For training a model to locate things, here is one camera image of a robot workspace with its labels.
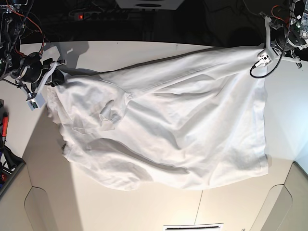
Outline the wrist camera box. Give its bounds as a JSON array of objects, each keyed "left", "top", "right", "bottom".
[
  {"left": 26, "top": 93, "right": 46, "bottom": 111},
  {"left": 255, "top": 48, "right": 275, "bottom": 67}
]

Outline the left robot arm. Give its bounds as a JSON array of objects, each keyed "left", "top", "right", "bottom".
[{"left": 254, "top": 0, "right": 308, "bottom": 68}]

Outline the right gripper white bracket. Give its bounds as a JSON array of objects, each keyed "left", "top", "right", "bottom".
[{"left": 9, "top": 47, "right": 66, "bottom": 100}]

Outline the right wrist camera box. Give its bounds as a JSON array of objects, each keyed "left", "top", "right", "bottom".
[{"left": 26, "top": 93, "right": 46, "bottom": 111}]

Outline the tool bin at left edge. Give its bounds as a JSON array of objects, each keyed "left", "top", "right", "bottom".
[{"left": 0, "top": 99, "right": 26, "bottom": 196}]

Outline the white t-shirt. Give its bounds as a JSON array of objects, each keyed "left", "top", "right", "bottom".
[{"left": 47, "top": 47, "right": 269, "bottom": 191}]

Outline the white monitor stand base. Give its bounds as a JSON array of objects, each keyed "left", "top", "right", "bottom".
[{"left": 116, "top": 0, "right": 184, "bottom": 10}]

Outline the black braided camera cable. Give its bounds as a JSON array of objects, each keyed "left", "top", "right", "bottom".
[{"left": 249, "top": 0, "right": 295, "bottom": 79}]

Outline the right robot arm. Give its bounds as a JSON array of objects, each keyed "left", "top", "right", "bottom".
[{"left": 0, "top": 0, "right": 65, "bottom": 102}]

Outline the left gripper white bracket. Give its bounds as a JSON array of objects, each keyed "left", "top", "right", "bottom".
[{"left": 264, "top": 14, "right": 308, "bottom": 68}]

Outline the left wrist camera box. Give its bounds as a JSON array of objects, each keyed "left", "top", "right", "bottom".
[{"left": 255, "top": 48, "right": 275, "bottom": 67}]

